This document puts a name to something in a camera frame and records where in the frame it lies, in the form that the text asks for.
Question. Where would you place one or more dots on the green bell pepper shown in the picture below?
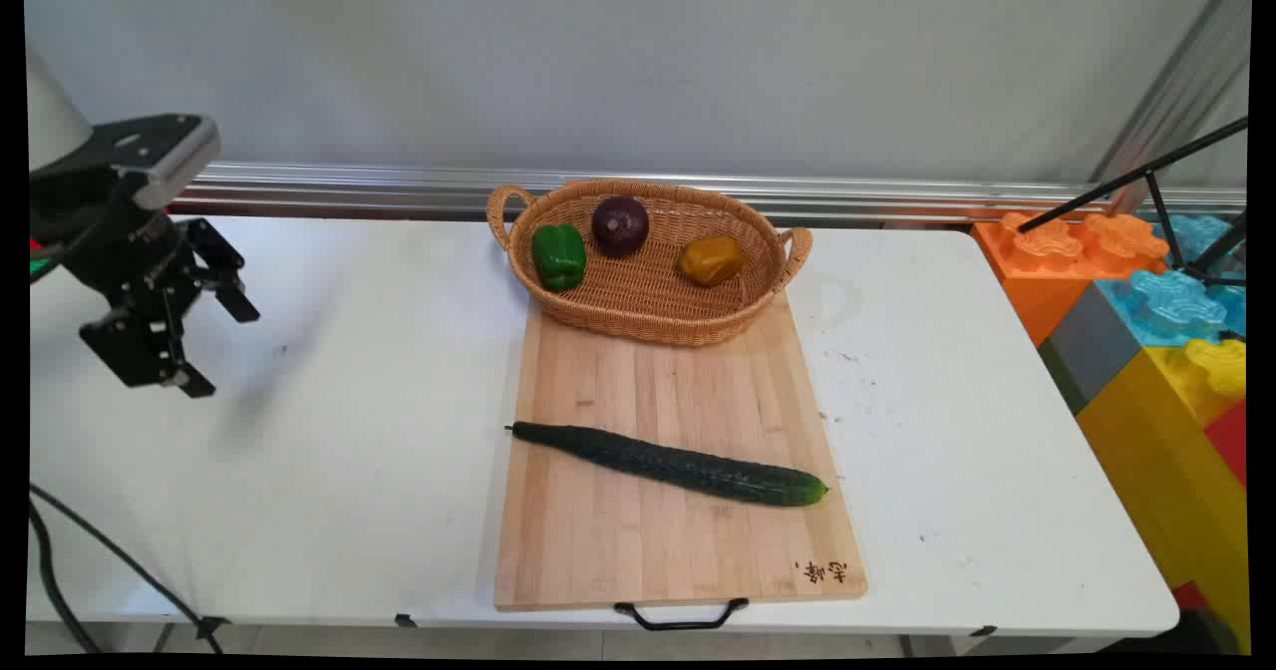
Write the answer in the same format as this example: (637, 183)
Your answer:
(558, 255)

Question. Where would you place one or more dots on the long dark green cucumber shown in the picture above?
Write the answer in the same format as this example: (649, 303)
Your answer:
(678, 466)

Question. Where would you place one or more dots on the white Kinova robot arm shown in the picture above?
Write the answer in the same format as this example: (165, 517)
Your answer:
(48, 117)

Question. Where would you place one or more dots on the blue giant toy brick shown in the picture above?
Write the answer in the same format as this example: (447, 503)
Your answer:
(1181, 291)

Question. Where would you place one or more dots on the yellow giant toy brick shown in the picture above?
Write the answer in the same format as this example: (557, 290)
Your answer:
(1181, 451)

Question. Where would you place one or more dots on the black tripod stand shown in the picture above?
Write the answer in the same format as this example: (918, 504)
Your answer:
(1156, 186)

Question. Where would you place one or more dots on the dark purple onion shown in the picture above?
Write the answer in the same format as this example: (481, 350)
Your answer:
(620, 225)

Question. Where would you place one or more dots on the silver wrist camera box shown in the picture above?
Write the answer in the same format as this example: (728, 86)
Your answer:
(159, 157)

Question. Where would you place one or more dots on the orange giant toy brick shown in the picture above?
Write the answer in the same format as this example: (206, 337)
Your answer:
(1057, 261)

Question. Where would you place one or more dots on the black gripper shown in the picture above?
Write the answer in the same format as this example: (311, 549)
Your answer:
(110, 231)

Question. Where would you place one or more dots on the wooden cutting board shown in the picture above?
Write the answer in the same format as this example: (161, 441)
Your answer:
(668, 461)

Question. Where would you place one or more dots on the aluminium wall rail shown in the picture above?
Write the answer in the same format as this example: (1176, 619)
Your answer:
(698, 196)

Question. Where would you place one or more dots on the woven wicker basket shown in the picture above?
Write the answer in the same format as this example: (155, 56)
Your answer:
(648, 266)

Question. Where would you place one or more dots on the red giant toy brick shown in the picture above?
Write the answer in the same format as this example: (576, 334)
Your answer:
(1228, 441)

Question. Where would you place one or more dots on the grey giant toy brick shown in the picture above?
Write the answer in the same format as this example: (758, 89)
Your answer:
(1092, 346)

